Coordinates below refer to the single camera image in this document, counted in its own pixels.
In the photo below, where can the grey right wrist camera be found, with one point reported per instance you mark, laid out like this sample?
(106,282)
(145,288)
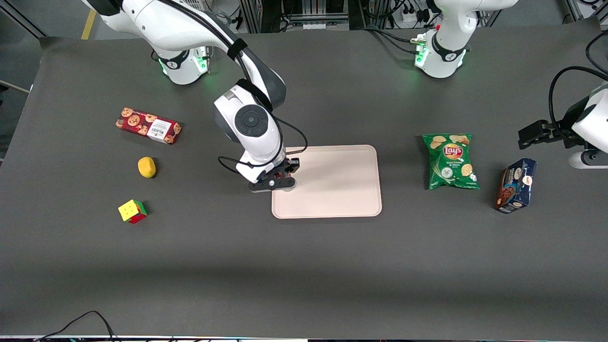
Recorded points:
(273,184)

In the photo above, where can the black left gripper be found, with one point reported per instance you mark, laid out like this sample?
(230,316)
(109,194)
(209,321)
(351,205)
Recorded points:
(563,128)

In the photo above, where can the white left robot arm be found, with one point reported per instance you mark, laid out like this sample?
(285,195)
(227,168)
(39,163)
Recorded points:
(446,42)

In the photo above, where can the beige plastic tray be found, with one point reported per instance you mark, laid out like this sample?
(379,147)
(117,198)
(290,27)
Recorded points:
(332,185)

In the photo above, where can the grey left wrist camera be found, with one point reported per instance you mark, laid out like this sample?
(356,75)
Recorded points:
(589,160)

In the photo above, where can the red cookie box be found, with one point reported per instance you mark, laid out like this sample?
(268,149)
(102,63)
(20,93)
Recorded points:
(147,125)

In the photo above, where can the white power strip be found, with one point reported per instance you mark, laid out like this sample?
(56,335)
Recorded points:
(409,15)

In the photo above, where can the green Lay's chips bag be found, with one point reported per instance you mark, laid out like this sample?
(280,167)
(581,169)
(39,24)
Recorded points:
(451,164)

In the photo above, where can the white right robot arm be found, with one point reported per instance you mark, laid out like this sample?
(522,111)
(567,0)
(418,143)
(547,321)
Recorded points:
(251,128)

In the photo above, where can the aluminium frame rack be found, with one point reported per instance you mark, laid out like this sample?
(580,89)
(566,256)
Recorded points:
(304,14)

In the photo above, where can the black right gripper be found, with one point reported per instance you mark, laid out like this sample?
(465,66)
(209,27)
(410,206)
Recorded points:
(289,166)

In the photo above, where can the dark blue cookie box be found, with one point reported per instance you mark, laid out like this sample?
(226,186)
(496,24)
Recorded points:
(517,185)

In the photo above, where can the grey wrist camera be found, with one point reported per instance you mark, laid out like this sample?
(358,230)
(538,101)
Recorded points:
(273,184)
(589,160)

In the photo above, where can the yellow lemon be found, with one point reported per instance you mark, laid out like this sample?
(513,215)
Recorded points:
(147,167)

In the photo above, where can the colourful rubik's cube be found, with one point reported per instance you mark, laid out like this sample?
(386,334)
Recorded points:
(131,211)

